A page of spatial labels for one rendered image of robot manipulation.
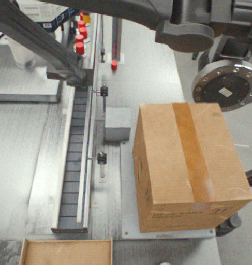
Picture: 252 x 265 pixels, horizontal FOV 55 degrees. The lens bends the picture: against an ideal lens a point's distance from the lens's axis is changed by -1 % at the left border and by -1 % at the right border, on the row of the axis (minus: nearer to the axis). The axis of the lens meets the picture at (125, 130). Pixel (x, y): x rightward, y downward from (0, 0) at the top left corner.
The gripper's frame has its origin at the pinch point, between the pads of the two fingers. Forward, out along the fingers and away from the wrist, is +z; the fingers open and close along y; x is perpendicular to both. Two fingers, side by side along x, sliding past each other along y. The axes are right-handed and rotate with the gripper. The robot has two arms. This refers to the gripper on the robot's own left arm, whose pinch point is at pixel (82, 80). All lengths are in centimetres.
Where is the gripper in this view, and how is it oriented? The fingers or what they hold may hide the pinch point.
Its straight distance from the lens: 104.4
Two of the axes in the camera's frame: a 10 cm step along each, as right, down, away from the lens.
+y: -10.0, -0.1, -0.7
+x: -0.1, 10.0, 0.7
